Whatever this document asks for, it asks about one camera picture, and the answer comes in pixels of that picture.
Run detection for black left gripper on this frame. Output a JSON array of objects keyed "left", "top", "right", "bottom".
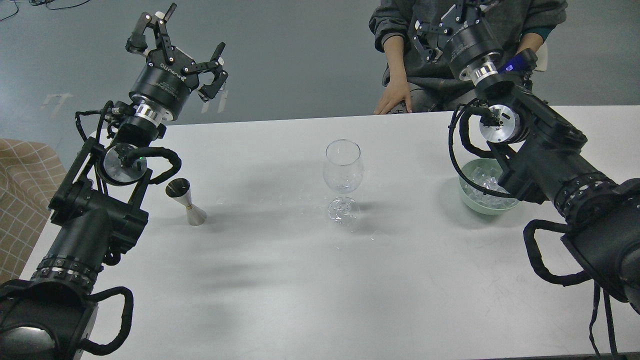
[{"left": 125, "top": 2, "right": 229, "bottom": 122}]

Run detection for person in grey hoodie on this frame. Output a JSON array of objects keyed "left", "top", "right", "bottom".
[{"left": 368, "top": 0, "right": 569, "bottom": 115}]

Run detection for black floor cables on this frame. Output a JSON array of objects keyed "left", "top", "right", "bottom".
[{"left": 0, "top": 0, "right": 92, "bottom": 22}]

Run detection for green bowl of ice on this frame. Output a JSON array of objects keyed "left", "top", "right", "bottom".
[{"left": 458, "top": 158, "right": 521, "bottom": 215}]

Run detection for beige checked cloth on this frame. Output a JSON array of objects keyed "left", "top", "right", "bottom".
[{"left": 0, "top": 138, "right": 67, "bottom": 283}]

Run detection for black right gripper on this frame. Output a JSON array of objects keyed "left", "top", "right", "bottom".
[{"left": 411, "top": 0, "right": 504, "bottom": 81}]

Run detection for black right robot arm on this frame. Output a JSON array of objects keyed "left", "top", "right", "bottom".
[{"left": 411, "top": 0, "right": 640, "bottom": 360}]

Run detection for steel cocktail jigger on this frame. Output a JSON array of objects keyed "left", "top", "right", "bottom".
[{"left": 165, "top": 178, "right": 207, "bottom": 226}]

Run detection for clear wine glass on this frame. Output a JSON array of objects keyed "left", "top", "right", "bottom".
[{"left": 322, "top": 139, "right": 364, "bottom": 227}]

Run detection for person's bare hand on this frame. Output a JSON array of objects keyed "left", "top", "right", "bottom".
[{"left": 374, "top": 77, "right": 413, "bottom": 116}]

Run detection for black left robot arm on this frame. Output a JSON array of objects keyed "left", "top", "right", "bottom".
[{"left": 1, "top": 3, "right": 228, "bottom": 360}]

